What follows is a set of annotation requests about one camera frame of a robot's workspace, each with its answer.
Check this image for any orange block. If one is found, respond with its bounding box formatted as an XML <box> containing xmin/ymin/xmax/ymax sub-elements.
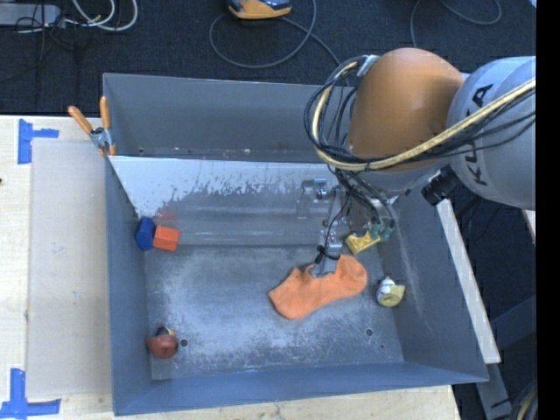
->
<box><xmin>152</xmin><ymin>224</ymin><xmax>181</xmax><ymax>253</ymax></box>

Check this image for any blue rounded block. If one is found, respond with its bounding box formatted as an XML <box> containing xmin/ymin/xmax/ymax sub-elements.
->
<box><xmin>134</xmin><ymin>216</ymin><xmax>158</xmax><ymax>252</ymax></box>

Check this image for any grey metal bin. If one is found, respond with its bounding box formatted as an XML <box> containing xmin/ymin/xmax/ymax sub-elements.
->
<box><xmin>101</xmin><ymin>72</ymin><xmax>491</xmax><ymax>417</ymax></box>

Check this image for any black cylinder on white bracket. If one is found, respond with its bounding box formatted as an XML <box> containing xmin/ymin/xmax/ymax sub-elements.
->
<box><xmin>420</xmin><ymin>166</ymin><xmax>461</xmax><ymax>207</ymax></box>

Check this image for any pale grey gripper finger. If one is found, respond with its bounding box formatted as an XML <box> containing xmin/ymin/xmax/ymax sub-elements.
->
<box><xmin>315</xmin><ymin>239</ymin><xmax>330</xmax><ymax>278</ymax></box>
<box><xmin>327</xmin><ymin>239</ymin><xmax>342</xmax><ymax>276</ymax></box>

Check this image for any orange sock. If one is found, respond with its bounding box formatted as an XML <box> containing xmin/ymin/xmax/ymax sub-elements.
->
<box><xmin>267</xmin><ymin>254</ymin><xmax>369</xmax><ymax>320</ymax></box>

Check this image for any yellow patterned wedge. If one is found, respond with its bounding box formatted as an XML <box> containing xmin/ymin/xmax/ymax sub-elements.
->
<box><xmin>344</xmin><ymin>229</ymin><xmax>382</xmax><ymax>256</ymax></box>

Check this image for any yellow and white toy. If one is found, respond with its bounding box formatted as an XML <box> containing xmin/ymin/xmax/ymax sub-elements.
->
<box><xmin>375</xmin><ymin>276</ymin><xmax>407</xmax><ymax>309</ymax></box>

